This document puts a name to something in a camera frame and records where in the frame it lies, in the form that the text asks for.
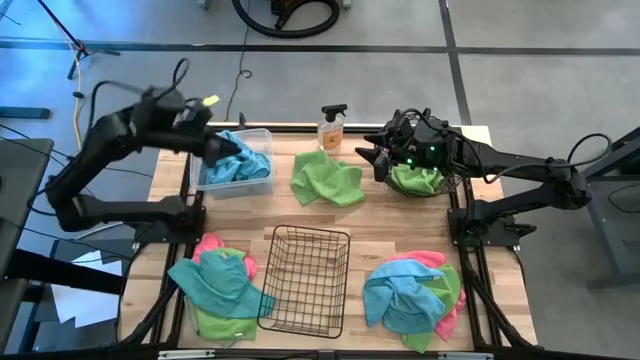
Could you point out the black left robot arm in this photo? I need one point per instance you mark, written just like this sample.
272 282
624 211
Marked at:
100 140

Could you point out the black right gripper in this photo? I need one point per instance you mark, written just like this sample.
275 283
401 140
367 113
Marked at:
425 142

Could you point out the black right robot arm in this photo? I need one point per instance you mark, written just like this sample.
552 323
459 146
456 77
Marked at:
525 167

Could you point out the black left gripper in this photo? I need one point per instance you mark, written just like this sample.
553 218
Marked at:
195 127

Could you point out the black aluminium table frame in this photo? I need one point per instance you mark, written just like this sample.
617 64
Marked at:
280 356

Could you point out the yellow tape tag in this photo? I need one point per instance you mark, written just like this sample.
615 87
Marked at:
211 100

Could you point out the white paper sheets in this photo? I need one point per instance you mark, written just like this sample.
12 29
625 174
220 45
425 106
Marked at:
85 305

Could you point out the black stand foot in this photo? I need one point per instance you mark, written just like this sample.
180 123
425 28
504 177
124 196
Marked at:
25 112

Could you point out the spray bottle orange liquid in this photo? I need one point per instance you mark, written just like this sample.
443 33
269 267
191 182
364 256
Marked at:
331 137

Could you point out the grey metal table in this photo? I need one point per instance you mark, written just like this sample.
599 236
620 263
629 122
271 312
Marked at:
610 220

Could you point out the dark grey desk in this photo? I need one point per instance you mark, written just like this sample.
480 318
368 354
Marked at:
20 190

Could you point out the pink microfiber towel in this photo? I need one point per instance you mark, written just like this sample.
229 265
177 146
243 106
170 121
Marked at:
210 242
425 257

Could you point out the clear plastic bin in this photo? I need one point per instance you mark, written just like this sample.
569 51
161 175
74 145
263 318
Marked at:
235 190

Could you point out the silver frame bracket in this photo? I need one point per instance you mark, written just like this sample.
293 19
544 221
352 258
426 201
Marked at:
465 356
185 354

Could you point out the black tripod stand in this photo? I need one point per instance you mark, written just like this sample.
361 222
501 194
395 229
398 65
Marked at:
100 52

